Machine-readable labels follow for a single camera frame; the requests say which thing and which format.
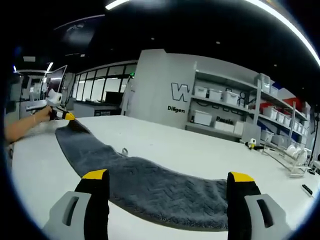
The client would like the person's left hand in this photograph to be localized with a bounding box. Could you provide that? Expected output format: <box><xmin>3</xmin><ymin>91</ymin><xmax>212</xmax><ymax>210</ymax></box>
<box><xmin>31</xmin><ymin>106</ymin><xmax>55</xmax><ymax>124</ymax></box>

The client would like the row of white storage bins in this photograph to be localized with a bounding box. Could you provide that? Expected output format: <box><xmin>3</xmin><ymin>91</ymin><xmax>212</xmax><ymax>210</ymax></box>
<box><xmin>193</xmin><ymin>74</ymin><xmax>310</xmax><ymax>146</ymax></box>

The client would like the long ceiling light strip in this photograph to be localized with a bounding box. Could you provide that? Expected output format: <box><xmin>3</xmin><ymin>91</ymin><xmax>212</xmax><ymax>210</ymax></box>
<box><xmin>243</xmin><ymin>0</ymin><xmax>320</xmax><ymax>65</ymax></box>

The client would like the silver laptop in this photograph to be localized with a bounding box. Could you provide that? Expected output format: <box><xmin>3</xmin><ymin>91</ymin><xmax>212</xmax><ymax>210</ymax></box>
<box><xmin>25</xmin><ymin>104</ymin><xmax>50</xmax><ymax>112</ymax></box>

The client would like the grey metal shelf rack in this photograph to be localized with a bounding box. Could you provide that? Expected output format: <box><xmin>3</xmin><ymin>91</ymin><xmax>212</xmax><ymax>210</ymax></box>
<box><xmin>185</xmin><ymin>69</ymin><xmax>312</xmax><ymax>151</ymax></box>

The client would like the wire dish rack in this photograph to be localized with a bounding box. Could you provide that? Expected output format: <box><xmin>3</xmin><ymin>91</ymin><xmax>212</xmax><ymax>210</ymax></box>
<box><xmin>259</xmin><ymin>142</ymin><xmax>311</xmax><ymax>179</ymax></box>

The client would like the grey counter cabinet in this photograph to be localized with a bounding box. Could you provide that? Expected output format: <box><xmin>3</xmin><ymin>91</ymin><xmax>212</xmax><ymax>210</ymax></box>
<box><xmin>72</xmin><ymin>98</ymin><xmax>124</xmax><ymax>118</ymax></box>

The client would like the grey towel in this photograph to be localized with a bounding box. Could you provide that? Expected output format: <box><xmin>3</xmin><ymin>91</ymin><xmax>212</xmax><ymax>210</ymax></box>
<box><xmin>54</xmin><ymin>121</ymin><xmax>230</xmax><ymax>232</ymax></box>

